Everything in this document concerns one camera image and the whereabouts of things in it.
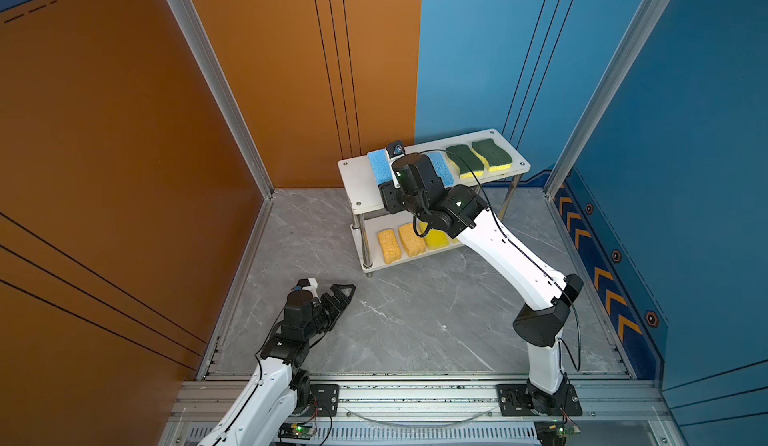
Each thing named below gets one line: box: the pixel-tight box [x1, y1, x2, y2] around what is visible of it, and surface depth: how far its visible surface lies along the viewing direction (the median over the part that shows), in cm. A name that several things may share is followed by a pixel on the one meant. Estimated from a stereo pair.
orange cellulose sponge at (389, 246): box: [378, 229, 401, 265], surface depth 94 cm
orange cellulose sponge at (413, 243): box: [398, 222, 426, 258], surface depth 95 cm
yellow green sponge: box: [446, 144, 484, 179], surface depth 80 cm
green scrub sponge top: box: [471, 138, 513, 172], surface depth 81 cm
